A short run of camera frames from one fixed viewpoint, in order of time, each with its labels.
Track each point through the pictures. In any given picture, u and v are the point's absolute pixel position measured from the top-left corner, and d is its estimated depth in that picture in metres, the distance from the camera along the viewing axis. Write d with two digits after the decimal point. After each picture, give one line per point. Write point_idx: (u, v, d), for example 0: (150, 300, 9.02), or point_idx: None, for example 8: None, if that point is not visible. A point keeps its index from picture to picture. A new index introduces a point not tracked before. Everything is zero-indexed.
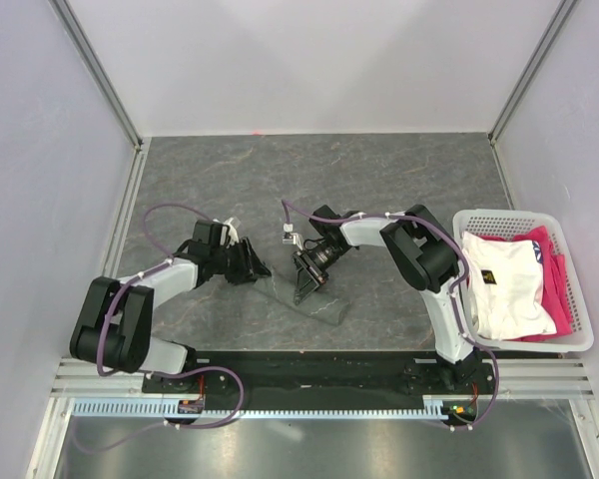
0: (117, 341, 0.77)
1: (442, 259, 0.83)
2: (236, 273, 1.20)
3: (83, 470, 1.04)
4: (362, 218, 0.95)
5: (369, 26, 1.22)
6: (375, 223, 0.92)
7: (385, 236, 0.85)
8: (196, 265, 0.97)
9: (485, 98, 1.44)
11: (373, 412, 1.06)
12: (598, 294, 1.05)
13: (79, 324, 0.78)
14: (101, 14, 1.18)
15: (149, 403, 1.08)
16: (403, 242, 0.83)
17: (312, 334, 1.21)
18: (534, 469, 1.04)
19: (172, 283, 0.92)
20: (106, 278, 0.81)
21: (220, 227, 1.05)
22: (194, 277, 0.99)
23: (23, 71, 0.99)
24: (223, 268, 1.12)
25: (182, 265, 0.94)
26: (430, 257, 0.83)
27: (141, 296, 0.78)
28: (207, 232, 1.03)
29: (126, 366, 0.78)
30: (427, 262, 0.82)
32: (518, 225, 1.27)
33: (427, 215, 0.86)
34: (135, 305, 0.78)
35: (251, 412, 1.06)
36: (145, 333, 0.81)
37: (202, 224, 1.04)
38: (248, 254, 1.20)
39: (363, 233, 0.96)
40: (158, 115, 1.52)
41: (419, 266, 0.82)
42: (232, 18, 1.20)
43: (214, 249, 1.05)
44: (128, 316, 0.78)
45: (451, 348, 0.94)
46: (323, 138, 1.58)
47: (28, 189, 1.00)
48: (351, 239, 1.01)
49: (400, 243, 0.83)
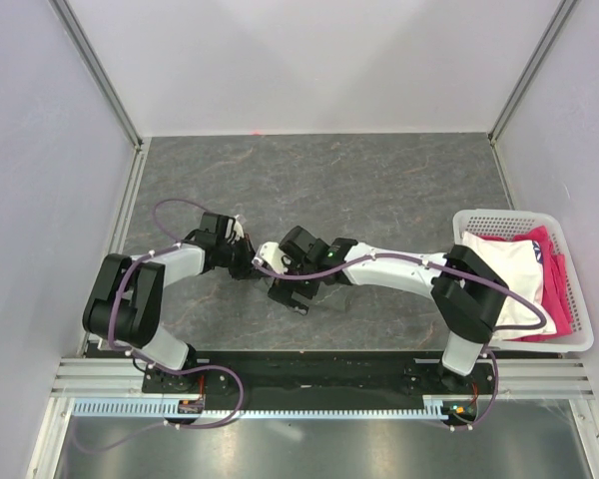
0: (129, 312, 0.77)
1: (498, 308, 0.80)
2: (240, 268, 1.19)
3: (83, 470, 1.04)
4: (375, 257, 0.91)
5: (369, 26, 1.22)
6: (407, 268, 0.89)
7: (439, 295, 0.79)
8: (203, 250, 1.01)
9: (485, 98, 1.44)
11: (373, 412, 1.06)
12: (598, 293, 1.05)
13: (92, 297, 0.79)
14: (101, 13, 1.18)
15: (149, 404, 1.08)
16: (463, 300, 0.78)
17: (312, 334, 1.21)
18: (534, 469, 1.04)
19: (182, 265, 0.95)
20: (118, 255, 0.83)
21: (226, 219, 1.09)
22: (201, 264, 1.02)
23: (24, 71, 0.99)
24: (227, 261, 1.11)
25: (190, 249, 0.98)
26: (489, 309, 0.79)
27: (153, 270, 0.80)
28: (213, 221, 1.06)
29: (138, 338, 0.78)
30: (485, 313, 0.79)
32: (518, 225, 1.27)
33: (473, 259, 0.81)
34: (147, 278, 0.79)
35: (251, 412, 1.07)
36: (156, 308, 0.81)
37: (209, 214, 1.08)
38: (251, 249, 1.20)
39: (381, 274, 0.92)
40: (158, 115, 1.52)
41: (479, 321, 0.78)
42: (232, 18, 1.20)
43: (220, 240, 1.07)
44: (140, 291, 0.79)
45: (467, 365, 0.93)
46: (323, 138, 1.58)
47: (29, 189, 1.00)
48: (355, 278, 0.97)
49: (457, 300, 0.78)
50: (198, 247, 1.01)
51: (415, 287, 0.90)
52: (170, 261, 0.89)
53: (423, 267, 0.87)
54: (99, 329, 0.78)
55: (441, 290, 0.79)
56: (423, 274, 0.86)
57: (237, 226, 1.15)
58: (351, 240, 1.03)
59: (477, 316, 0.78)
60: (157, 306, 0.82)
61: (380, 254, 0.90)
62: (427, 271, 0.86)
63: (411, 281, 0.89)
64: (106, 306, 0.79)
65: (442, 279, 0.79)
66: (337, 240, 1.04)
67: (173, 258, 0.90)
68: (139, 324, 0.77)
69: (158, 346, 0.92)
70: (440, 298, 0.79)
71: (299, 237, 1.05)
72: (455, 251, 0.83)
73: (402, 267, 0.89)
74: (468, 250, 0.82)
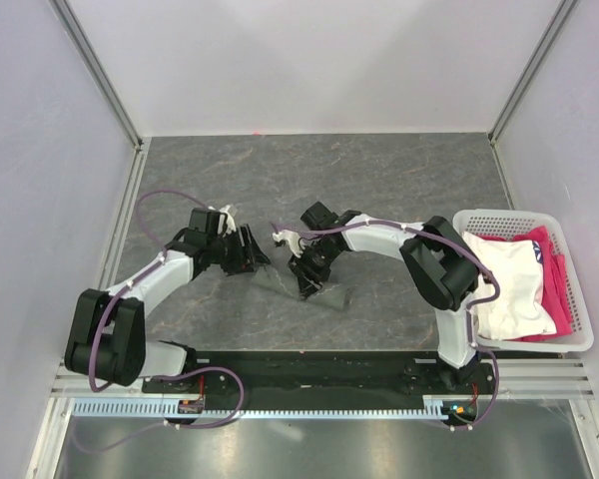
0: (110, 356, 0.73)
1: (462, 276, 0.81)
2: (232, 261, 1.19)
3: (83, 470, 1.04)
4: (368, 225, 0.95)
5: (369, 26, 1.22)
6: (389, 233, 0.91)
7: (405, 253, 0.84)
8: (191, 258, 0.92)
9: (485, 98, 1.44)
11: (372, 412, 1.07)
12: None
13: (71, 341, 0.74)
14: (101, 13, 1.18)
15: (149, 403, 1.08)
16: (425, 261, 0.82)
17: (312, 334, 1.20)
18: (534, 469, 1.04)
19: (167, 282, 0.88)
20: (95, 289, 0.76)
21: (217, 214, 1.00)
22: (190, 271, 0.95)
23: (24, 71, 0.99)
24: (218, 255, 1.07)
25: (177, 261, 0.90)
26: (452, 276, 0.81)
27: (130, 312, 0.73)
28: (203, 220, 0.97)
29: (121, 381, 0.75)
30: (449, 278, 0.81)
32: (518, 225, 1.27)
33: (448, 230, 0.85)
34: (124, 321, 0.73)
35: (251, 412, 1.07)
36: (138, 345, 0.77)
37: (198, 211, 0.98)
38: (248, 239, 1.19)
39: (370, 239, 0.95)
40: (158, 114, 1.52)
41: (441, 285, 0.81)
42: (232, 19, 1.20)
43: (211, 239, 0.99)
44: (119, 333, 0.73)
45: (458, 356, 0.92)
46: (323, 138, 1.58)
47: (29, 188, 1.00)
48: (352, 243, 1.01)
49: (420, 261, 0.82)
50: (185, 251, 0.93)
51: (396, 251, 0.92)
52: (150, 287, 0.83)
53: (401, 233, 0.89)
54: (82, 371, 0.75)
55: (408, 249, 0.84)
56: (399, 237, 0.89)
57: (229, 221, 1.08)
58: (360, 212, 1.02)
59: (438, 280, 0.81)
60: (140, 342, 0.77)
61: (373, 222, 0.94)
62: (403, 236, 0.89)
63: (391, 244, 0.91)
64: (87, 347, 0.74)
65: (410, 240, 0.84)
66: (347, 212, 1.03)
67: (153, 282, 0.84)
68: (121, 367, 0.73)
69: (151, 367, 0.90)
70: (408, 257, 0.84)
71: (315, 209, 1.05)
72: (433, 220, 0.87)
73: (384, 231, 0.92)
74: (445, 221, 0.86)
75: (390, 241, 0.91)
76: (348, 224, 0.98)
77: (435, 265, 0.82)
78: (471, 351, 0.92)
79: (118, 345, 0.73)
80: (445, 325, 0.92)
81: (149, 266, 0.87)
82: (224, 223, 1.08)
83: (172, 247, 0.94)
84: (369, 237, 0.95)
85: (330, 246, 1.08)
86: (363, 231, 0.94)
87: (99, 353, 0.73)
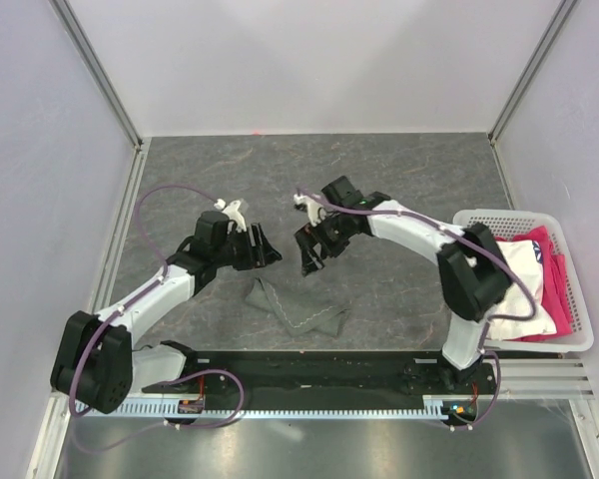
0: (93, 381, 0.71)
1: (495, 289, 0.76)
2: (242, 262, 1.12)
3: (83, 471, 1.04)
4: (400, 214, 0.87)
5: (369, 27, 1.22)
6: (424, 230, 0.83)
7: (441, 258, 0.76)
8: (193, 275, 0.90)
9: (485, 98, 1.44)
11: (372, 412, 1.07)
12: None
13: (57, 362, 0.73)
14: (101, 13, 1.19)
15: (149, 403, 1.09)
16: (465, 272, 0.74)
17: (312, 334, 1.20)
18: (535, 470, 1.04)
19: (163, 303, 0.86)
20: (84, 313, 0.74)
21: (224, 223, 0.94)
22: (192, 288, 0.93)
23: (24, 70, 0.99)
24: (227, 261, 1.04)
25: (177, 279, 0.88)
26: (485, 289, 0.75)
27: (114, 343, 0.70)
28: (208, 232, 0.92)
29: (102, 407, 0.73)
30: (481, 291, 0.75)
32: (518, 225, 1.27)
33: (488, 239, 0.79)
34: (107, 352, 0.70)
35: (252, 412, 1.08)
36: (123, 373, 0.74)
37: (204, 221, 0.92)
38: (259, 240, 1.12)
39: (400, 233, 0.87)
40: (158, 115, 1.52)
41: (474, 298, 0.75)
42: (232, 19, 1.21)
43: (217, 246, 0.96)
44: (102, 362, 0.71)
45: (463, 360, 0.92)
46: (323, 138, 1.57)
47: (28, 188, 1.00)
48: (375, 233, 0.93)
49: (461, 272, 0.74)
50: (188, 265, 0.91)
51: (425, 251, 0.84)
52: (141, 312, 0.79)
53: (439, 234, 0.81)
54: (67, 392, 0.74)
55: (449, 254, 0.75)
56: (435, 239, 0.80)
57: (238, 221, 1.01)
58: (388, 196, 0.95)
59: (472, 292, 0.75)
60: (126, 368, 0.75)
61: (406, 213, 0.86)
62: (440, 237, 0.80)
63: (421, 241, 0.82)
64: (72, 369, 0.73)
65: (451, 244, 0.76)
66: (374, 194, 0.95)
67: (144, 306, 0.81)
68: (102, 394, 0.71)
69: (144, 380, 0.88)
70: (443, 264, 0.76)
71: (339, 184, 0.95)
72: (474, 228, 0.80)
73: (420, 228, 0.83)
74: (487, 231, 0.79)
75: (422, 240, 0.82)
76: (376, 209, 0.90)
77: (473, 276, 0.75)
78: (475, 355, 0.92)
79: (101, 372, 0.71)
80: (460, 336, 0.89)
81: (146, 286, 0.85)
82: (232, 225, 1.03)
83: (176, 261, 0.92)
84: (396, 230, 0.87)
85: (351, 228, 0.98)
86: (395, 221, 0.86)
87: (83, 377, 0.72)
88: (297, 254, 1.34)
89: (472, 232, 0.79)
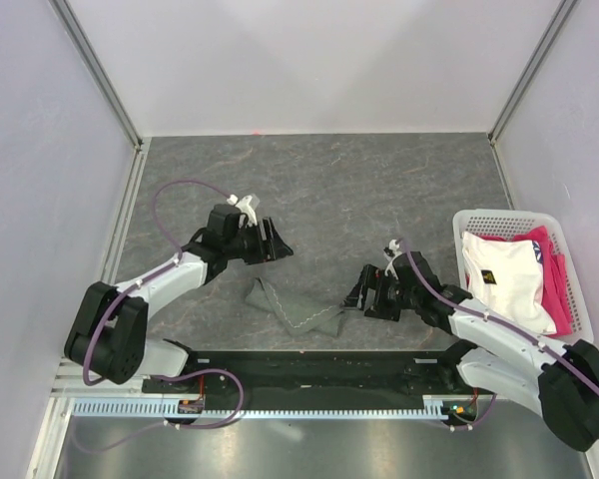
0: (107, 351, 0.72)
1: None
2: (252, 256, 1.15)
3: (83, 471, 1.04)
4: (489, 319, 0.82)
5: (368, 27, 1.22)
6: (519, 343, 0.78)
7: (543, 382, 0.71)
8: (205, 264, 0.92)
9: (485, 98, 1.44)
11: (372, 412, 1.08)
12: None
13: (73, 330, 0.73)
14: (101, 13, 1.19)
15: (149, 403, 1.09)
16: (570, 398, 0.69)
17: (312, 334, 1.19)
18: (535, 470, 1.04)
19: (178, 284, 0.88)
20: (104, 284, 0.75)
21: (237, 216, 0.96)
22: (204, 277, 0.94)
23: (25, 71, 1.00)
24: (237, 254, 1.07)
25: (191, 265, 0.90)
26: (596, 418, 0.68)
27: (133, 311, 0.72)
28: (220, 225, 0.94)
29: (114, 377, 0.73)
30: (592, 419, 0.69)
32: (518, 225, 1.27)
33: (597, 361, 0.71)
34: (125, 320, 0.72)
35: (252, 412, 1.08)
36: (137, 344, 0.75)
37: (216, 215, 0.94)
38: (271, 234, 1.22)
39: (489, 340, 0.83)
40: (158, 115, 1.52)
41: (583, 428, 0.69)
42: (232, 19, 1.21)
43: (229, 239, 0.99)
44: (119, 332, 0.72)
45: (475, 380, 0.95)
46: (323, 138, 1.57)
47: (28, 189, 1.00)
48: (456, 332, 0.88)
49: (564, 396, 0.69)
50: (202, 255, 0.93)
51: (517, 364, 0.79)
52: (158, 289, 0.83)
53: (536, 349, 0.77)
54: (80, 362, 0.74)
55: (549, 379, 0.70)
56: (535, 358, 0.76)
57: (250, 214, 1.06)
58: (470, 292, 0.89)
59: (580, 421, 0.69)
60: (140, 341, 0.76)
61: (494, 318, 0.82)
62: (539, 355, 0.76)
63: (515, 356, 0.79)
64: (87, 339, 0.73)
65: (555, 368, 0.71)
66: (453, 286, 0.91)
67: (162, 284, 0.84)
68: (116, 364, 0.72)
69: (148, 367, 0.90)
70: (545, 387, 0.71)
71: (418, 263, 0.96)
72: (578, 345, 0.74)
73: (515, 339, 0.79)
74: (595, 348, 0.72)
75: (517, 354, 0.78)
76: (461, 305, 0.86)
77: (582, 403, 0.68)
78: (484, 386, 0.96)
79: (117, 342, 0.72)
80: (504, 388, 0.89)
81: (163, 266, 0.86)
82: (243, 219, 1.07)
83: (190, 250, 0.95)
84: (485, 337, 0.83)
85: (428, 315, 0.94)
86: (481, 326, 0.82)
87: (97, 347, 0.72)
88: (297, 254, 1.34)
89: (578, 352, 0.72)
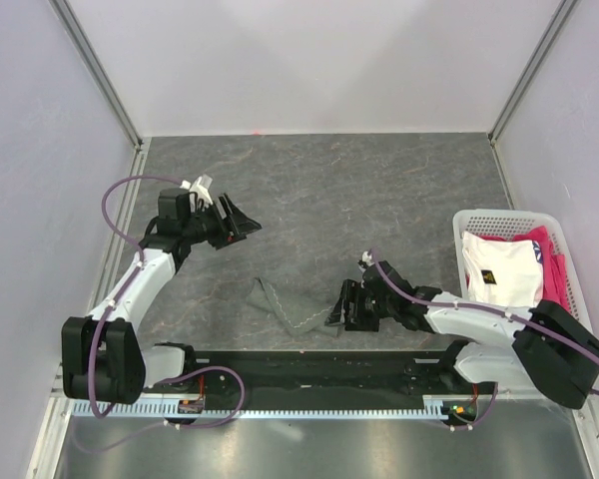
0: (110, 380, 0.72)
1: (589, 370, 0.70)
2: (217, 238, 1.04)
3: (83, 470, 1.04)
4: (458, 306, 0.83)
5: (367, 27, 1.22)
6: (490, 320, 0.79)
7: (520, 350, 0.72)
8: (169, 252, 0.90)
9: (486, 98, 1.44)
11: (372, 412, 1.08)
12: None
13: (66, 371, 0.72)
14: (101, 13, 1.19)
15: (149, 403, 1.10)
16: (548, 358, 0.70)
17: (312, 334, 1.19)
18: (535, 470, 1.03)
19: (151, 286, 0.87)
20: (78, 319, 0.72)
21: (186, 198, 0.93)
22: (173, 265, 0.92)
23: (24, 71, 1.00)
24: (197, 240, 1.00)
25: (156, 262, 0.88)
26: (580, 373, 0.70)
27: (119, 337, 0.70)
28: (172, 210, 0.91)
29: (127, 399, 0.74)
30: (575, 375, 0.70)
32: (518, 225, 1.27)
33: (562, 316, 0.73)
34: (116, 347, 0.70)
35: (251, 412, 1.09)
36: (136, 362, 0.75)
37: (164, 200, 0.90)
38: (229, 210, 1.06)
39: (465, 326, 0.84)
40: (158, 115, 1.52)
41: (571, 385, 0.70)
42: (232, 19, 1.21)
43: (185, 223, 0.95)
44: (114, 359, 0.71)
45: (475, 375, 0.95)
46: (323, 138, 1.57)
47: (28, 188, 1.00)
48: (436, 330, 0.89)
49: (543, 357, 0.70)
50: (161, 246, 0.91)
51: (495, 339, 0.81)
52: (134, 302, 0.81)
53: (505, 320, 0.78)
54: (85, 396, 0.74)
55: (525, 345, 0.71)
56: (506, 328, 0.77)
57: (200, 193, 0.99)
58: (440, 288, 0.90)
59: (566, 379, 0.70)
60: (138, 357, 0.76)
61: (464, 304, 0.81)
62: (510, 324, 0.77)
63: (490, 332, 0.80)
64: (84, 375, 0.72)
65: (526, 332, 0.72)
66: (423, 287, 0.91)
67: (135, 295, 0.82)
68: (123, 388, 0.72)
69: (154, 376, 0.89)
70: (523, 353, 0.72)
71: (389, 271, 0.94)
72: (542, 305, 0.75)
73: (485, 316, 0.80)
74: (557, 304, 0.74)
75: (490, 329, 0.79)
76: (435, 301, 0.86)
77: (560, 360, 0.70)
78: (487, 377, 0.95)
79: (116, 368, 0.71)
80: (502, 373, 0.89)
81: (129, 275, 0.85)
82: (196, 200, 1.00)
83: (148, 244, 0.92)
84: (459, 322, 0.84)
85: (407, 320, 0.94)
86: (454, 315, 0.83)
87: (98, 380, 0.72)
88: (297, 254, 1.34)
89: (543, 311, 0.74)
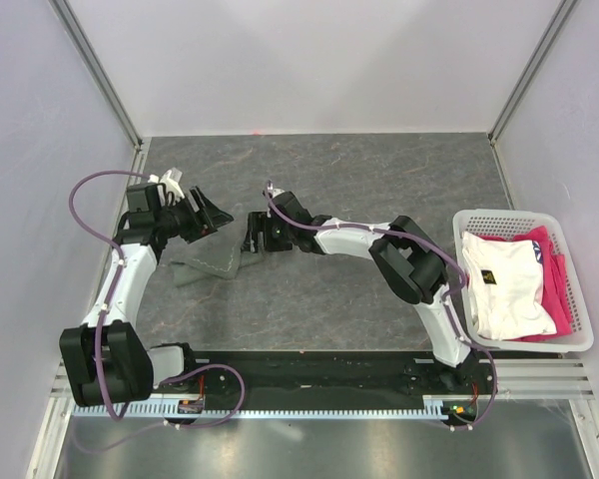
0: (121, 382, 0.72)
1: (431, 270, 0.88)
2: (191, 232, 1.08)
3: (83, 470, 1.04)
4: (338, 228, 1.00)
5: (366, 27, 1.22)
6: (358, 234, 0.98)
7: (374, 253, 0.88)
8: (148, 242, 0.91)
9: (485, 98, 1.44)
11: (372, 412, 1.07)
12: None
13: (74, 382, 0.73)
14: (100, 13, 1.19)
15: (149, 403, 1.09)
16: (394, 259, 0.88)
17: (312, 334, 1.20)
18: (535, 470, 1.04)
19: (137, 281, 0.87)
20: (74, 329, 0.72)
21: (155, 189, 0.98)
22: (154, 255, 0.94)
23: (24, 71, 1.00)
24: (174, 234, 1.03)
25: (138, 256, 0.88)
26: (423, 272, 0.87)
27: (121, 339, 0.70)
28: (143, 199, 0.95)
29: (142, 395, 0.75)
30: (418, 275, 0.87)
32: (518, 225, 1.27)
33: (412, 228, 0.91)
34: (120, 350, 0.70)
35: (250, 412, 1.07)
36: (144, 359, 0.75)
37: (134, 191, 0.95)
38: (202, 203, 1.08)
39: (342, 241, 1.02)
40: (158, 115, 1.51)
41: (412, 281, 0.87)
42: (231, 19, 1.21)
43: (157, 215, 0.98)
44: (120, 362, 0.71)
45: (451, 353, 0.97)
46: (323, 138, 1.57)
47: (29, 188, 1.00)
48: (326, 247, 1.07)
49: (390, 259, 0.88)
50: (138, 239, 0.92)
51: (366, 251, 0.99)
52: (126, 300, 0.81)
53: (370, 233, 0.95)
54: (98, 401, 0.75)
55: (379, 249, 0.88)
56: (368, 238, 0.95)
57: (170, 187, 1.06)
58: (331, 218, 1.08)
59: (408, 275, 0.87)
60: (144, 354, 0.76)
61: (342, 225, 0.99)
62: (372, 236, 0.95)
63: (362, 244, 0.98)
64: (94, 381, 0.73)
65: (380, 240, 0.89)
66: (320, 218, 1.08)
67: (126, 294, 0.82)
68: (135, 387, 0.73)
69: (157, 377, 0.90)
70: (377, 256, 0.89)
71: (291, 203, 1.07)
72: (398, 220, 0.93)
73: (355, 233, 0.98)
74: (411, 220, 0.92)
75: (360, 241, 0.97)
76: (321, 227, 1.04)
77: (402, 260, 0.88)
78: (462, 348, 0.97)
79: (124, 370, 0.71)
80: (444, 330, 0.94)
81: (114, 275, 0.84)
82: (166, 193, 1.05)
83: (123, 240, 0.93)
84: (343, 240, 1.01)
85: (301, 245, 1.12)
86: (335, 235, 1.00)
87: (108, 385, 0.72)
88: (297, 254, 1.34)
89: (398, 224, 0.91)
